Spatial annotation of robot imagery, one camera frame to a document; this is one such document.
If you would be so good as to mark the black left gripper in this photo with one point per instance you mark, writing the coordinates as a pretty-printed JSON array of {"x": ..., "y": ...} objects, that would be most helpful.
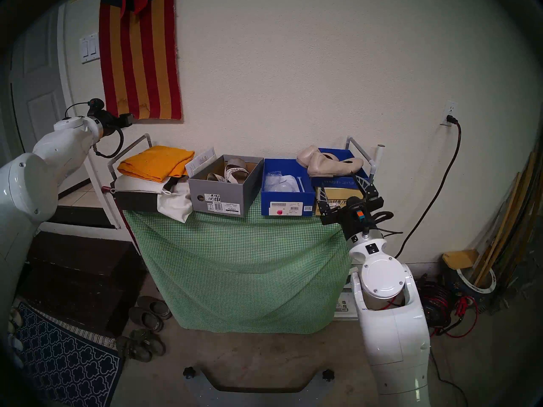
[{"x": 109, "y": 123}]

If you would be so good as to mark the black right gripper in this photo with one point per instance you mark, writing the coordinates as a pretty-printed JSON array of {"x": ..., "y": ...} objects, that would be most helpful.
[{"x": 352, "y": 219}]

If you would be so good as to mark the beige ballet shoe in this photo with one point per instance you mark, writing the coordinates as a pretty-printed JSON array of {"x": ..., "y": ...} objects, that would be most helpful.
[
  {"x": 333, "y": 168},
  {"x": 305, "y": 156}
]

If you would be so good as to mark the silver snake-print platform sandal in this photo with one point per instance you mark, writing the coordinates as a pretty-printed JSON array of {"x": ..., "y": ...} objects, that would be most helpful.
[
  {"x": 235, "y": 171},
  {"x": 214, "y": 177}
]

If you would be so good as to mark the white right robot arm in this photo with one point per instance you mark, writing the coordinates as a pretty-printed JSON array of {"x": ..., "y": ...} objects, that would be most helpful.
[{"x": 394, "y": 325}]

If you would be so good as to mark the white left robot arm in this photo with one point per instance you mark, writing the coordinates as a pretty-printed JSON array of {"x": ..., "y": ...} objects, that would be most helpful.
[{"x": 25, "y": 190}]

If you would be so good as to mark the tan gold shoe box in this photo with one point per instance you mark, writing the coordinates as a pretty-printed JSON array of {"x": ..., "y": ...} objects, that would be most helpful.
[{"x": 345, "y": 194}]

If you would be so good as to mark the open blue shoe box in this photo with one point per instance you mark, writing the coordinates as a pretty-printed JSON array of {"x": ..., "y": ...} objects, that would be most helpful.
[{"x": 288, "y": 197}]

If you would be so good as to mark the white printed box lid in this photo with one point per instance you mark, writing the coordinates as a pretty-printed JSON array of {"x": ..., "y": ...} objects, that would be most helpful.
[{"x": 200, "y": 162}]

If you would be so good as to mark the grey cardboard shoe box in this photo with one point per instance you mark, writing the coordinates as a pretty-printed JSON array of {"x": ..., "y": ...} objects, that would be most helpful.
[{"x": 225, "y": 194}]

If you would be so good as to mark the brown clog shoe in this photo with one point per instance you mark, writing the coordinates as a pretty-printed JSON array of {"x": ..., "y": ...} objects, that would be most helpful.
[
  {"x": 156, "y": 307},
  {"x": 146, "y": 320}
]

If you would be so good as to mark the folded orange cloth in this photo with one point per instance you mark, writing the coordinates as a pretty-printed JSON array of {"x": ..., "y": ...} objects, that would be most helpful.
[{"x": 152, "y": 162}]

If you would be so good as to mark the red orange striped flag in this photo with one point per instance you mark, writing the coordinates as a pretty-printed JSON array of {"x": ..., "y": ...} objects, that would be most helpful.
[{"x": 140, "y": 62}]

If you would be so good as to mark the folded white cloth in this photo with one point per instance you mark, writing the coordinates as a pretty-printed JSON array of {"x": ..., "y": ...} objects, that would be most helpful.
[{"x": 135, "y": 200}]

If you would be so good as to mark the white panel door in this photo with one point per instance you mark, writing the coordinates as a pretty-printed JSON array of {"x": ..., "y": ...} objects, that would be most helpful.
[{"x": 38, "y": 71}]

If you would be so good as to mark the white floor device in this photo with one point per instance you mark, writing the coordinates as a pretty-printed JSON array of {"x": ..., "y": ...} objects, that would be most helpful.
[{"x": 344, "y": 306}]

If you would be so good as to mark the thin red cane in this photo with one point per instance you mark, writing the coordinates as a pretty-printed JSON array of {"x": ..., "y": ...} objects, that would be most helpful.
[{"x": 133, "y": 236}]

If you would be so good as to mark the green checked tablecloth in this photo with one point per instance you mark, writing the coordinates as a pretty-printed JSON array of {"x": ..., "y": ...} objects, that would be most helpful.
[{"x": 242, "y": 266}]

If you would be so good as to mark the tan cardboard block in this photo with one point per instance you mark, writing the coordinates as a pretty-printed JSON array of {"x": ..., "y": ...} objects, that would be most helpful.
[{"x": 460, "y": 259}]

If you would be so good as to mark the dark blue white-rimmed pot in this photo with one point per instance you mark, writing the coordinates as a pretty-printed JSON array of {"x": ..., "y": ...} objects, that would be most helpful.
[{"x": 454, "y": 283}]

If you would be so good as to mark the dark brown wooden chest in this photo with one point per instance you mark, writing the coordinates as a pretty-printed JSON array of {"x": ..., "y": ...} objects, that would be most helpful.
[{"x": 85, "y": 274}]

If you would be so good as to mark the leaning wooden boards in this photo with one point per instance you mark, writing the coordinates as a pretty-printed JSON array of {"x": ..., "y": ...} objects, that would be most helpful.
[{"x": 509, "y": 215}]

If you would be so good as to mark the black base knob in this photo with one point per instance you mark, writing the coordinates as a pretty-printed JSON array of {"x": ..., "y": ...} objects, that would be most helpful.
[
  {"x": 189, "y": 372},
  {"x": 328, "y": 375}
]

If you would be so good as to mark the dark olive sandal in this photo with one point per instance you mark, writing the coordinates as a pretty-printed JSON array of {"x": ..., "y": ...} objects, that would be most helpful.
[
  {"x": 133, "y": 351},
  {"x": 152, "y": 344}
]

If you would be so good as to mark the white slipper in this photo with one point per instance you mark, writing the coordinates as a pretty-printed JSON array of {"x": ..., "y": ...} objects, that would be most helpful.
[
  {"x": 15, "y": 344},
  {"x": 12, "y": 318}
]

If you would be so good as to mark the navy patterned rug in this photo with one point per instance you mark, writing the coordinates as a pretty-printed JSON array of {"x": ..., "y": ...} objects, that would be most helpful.
[{"x": 68, "y": 368}]

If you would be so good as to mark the white double light switch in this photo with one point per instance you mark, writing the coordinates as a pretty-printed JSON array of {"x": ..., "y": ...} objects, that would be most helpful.
[{"x": 90, "y": 48}]

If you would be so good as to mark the white wall outlet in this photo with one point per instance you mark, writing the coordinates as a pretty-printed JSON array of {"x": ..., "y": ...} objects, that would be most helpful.
[{"x": 449, "y": 111}]

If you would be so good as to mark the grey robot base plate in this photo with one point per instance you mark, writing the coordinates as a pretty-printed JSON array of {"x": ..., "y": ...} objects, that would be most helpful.
[{"x": 258, "y": 400}]

